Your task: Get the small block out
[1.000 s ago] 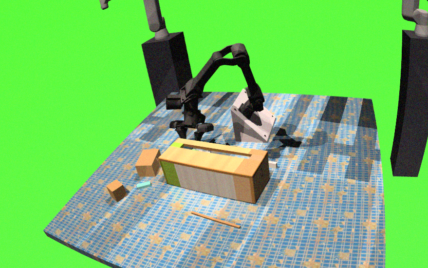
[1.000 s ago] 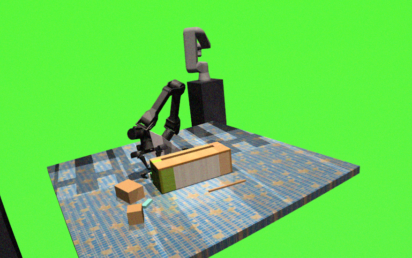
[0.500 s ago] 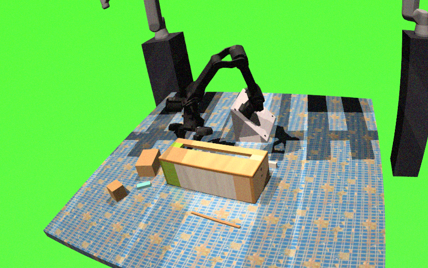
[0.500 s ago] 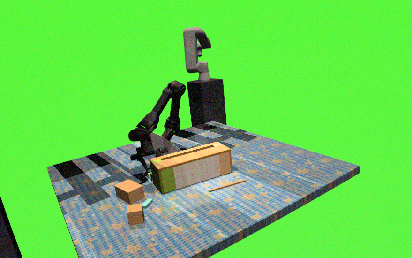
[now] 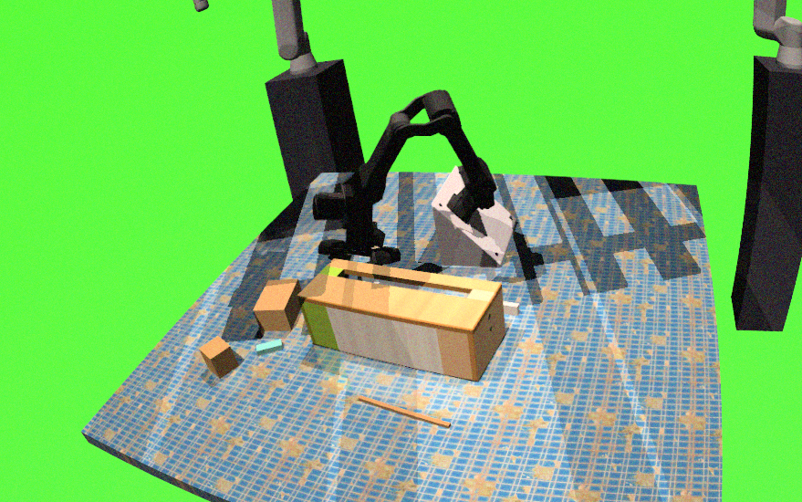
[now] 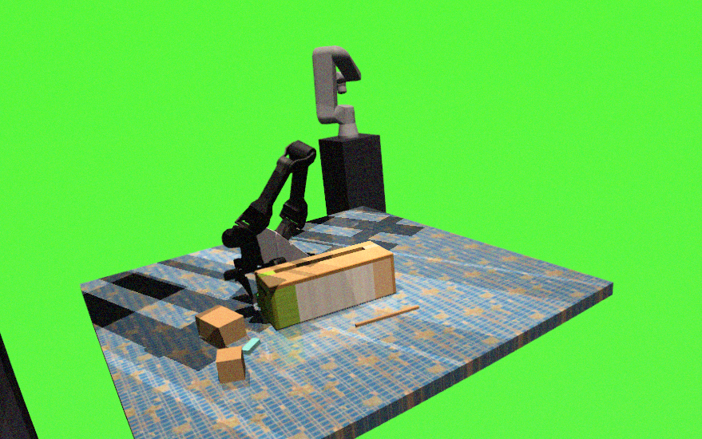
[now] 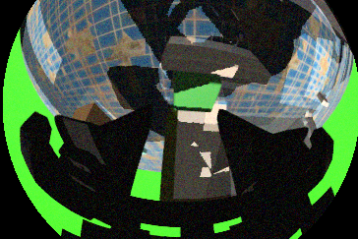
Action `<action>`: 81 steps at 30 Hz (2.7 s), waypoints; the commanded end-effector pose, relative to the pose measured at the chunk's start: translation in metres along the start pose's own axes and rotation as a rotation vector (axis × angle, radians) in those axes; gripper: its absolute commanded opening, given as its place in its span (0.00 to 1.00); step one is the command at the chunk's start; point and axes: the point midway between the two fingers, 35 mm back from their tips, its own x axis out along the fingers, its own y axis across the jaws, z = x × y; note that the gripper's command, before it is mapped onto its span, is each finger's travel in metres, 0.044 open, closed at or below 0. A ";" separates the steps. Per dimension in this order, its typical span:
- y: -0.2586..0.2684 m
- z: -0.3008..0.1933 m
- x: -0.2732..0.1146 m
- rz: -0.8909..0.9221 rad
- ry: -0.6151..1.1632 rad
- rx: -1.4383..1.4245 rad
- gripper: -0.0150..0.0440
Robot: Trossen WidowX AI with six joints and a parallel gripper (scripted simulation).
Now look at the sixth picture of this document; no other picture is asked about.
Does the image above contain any brown cardboard box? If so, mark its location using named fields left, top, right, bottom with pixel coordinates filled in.
left=216, top=346, right=246, bottom=384

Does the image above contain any tan cube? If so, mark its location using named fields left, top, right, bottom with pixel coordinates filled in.
left=195, top=305, right=247, bottom=348

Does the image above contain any thin wooden stick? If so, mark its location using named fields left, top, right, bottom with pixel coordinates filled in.
left=355, top=305, right=420, bottom=327

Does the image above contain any long wooden box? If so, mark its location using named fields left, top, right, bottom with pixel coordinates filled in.
left=255, top=241, right=397, bottom=330

